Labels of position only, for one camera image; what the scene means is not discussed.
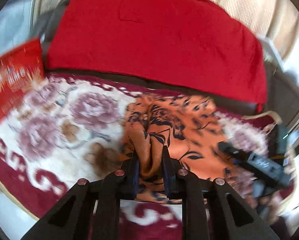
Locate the orange floral blouse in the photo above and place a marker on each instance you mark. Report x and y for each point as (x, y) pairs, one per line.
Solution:
(188, 127)

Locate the red blanket on sofa back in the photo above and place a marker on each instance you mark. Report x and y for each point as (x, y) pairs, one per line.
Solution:
(189, 43)

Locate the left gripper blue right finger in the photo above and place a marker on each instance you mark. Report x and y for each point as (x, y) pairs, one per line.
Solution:
(211, 209)

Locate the white standing air conditioner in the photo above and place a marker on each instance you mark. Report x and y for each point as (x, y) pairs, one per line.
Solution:
(14, 24)

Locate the floral plush seat blanket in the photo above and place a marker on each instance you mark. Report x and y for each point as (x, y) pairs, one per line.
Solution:
(44, 144)

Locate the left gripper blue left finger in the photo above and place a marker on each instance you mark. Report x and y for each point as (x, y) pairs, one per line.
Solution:
(90, 210)

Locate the dark leather sofa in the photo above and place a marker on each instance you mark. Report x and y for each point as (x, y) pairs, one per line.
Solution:
(283, 92)

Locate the red gift box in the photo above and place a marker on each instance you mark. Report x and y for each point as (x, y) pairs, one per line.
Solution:
(21, 70)

